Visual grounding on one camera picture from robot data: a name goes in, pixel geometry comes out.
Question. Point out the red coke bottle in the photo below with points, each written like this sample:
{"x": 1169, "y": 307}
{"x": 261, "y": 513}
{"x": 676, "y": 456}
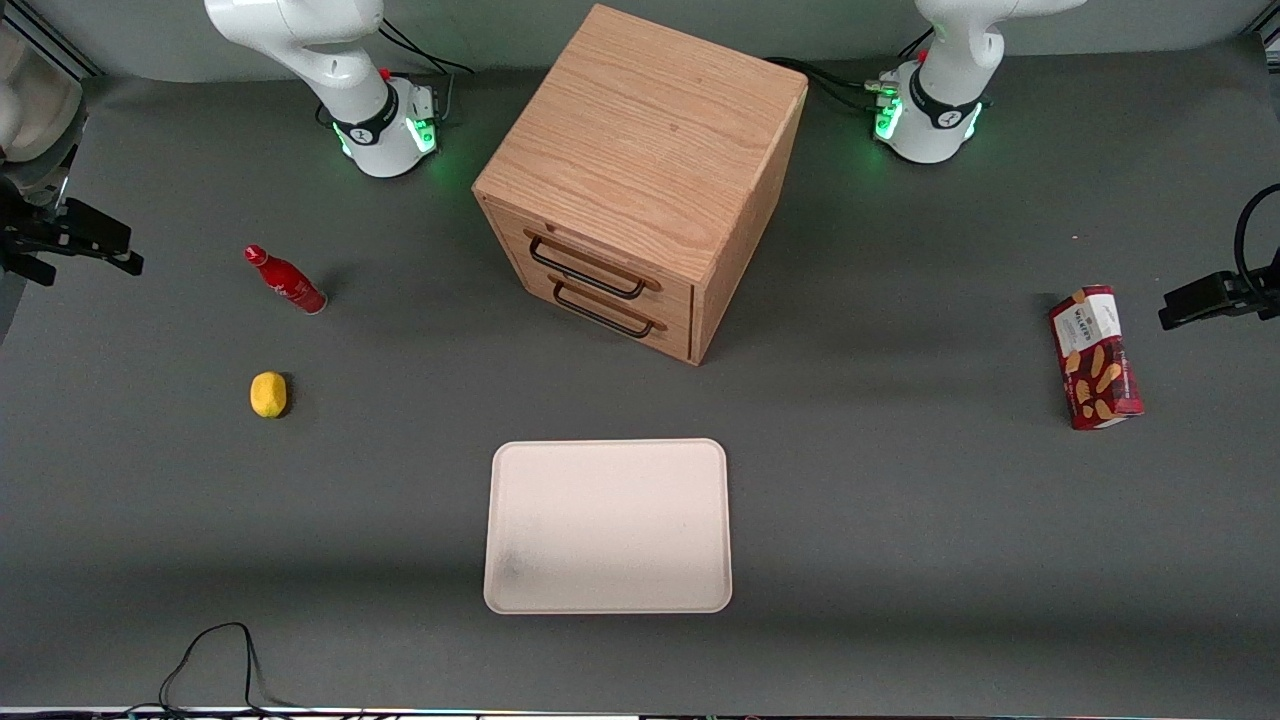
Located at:
{"x": 290, "y": 285}

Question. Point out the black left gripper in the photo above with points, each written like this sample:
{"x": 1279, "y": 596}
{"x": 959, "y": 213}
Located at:
{"x": 1258, "y": 290}

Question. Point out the red cookie box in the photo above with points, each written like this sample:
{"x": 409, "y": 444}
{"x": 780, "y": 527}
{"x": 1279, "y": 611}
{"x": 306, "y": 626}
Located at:
{"x": 1095, "y": 360}

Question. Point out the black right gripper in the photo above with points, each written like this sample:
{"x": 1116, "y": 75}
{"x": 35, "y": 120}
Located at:
{"x": 22, "y": 228}

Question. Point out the beige plastic tray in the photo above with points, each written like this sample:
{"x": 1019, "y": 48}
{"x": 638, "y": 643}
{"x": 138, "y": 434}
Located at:
{"x": 610, "y": 525}

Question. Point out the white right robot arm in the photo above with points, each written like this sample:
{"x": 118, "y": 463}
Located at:
{"x": 340, "y": 60}

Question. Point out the black aluminium frame rail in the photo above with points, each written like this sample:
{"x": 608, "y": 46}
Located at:
{"x": 60, "y": 50}
{"x": 1268, "y": 42}

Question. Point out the yellow lemon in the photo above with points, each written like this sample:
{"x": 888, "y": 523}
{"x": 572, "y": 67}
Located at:
{"x": 268, "y": 394}

